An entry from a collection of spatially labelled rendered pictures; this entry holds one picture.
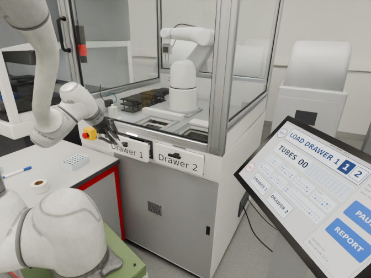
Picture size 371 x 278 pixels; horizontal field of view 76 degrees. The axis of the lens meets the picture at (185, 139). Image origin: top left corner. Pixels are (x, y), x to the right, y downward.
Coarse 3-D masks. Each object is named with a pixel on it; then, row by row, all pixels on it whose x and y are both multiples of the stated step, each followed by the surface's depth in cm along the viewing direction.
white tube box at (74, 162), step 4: (72, 156) 140; (76, 156) 140; (80, 156) 140; (84, 156) 140; (68, 160) 136; (72, 160) 137; (76, 160) 136; (80, 160) 137; (84, 160) 138; (88, 160) 141; (64, 164) 132; (68, 164) 131; (72, 164) 132; (76, 164) 133; (80, 164) 136; (64, 168) 134; (68, 168) 132; (72, 168) 131; (76, 168) 133
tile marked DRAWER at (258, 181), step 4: (256, 176) 85; (260, 176) 84; (252, 180) 85; (256, 180) 84; (260, 180) 83; (264, 180) 81; (252, 184) 84; (256, 184) 83; (260, 184) 82; (264, 184) 80; (268, 184) 79; (256, 188) 82; (260, 188) 81; (264, 188) 79; (268, 188) 78; (260, 192) 80; (264, 192) 79
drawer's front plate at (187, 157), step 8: (160, 144) 127; (160, 152) 128; (168, 152) 125; (176, 152) 122; (184, 152) 119; (192, 152) 119; (160, 160) 130; (168, 160) 127; (176, 160) 124; (184, 160) 121; (192, 160) 119; (200, 160) 116; (184, 168) 123; (192, 168) 121; (200, 168) 118
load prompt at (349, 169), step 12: (300, 132) 81; (300, 144) 78; (312, 144) 75; (324, 144) 72; (312, 156) 72; (324, 156) 70; (336, 156) 67; (336, 168) 65; (348, 168) 63; (360, 168) 61; (360, 180) 59
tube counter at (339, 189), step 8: (304, 160) 74; (304, 168) 72; (312, 168) 70; (320, 168) 69; (312, 176) 69; (320, 176) 67; (328, 176) 66; (320, 184) 66; (328, 184) 64; (336, 184) 63; (344, 184) 61; (336, 192) 62; (344, 192) 60
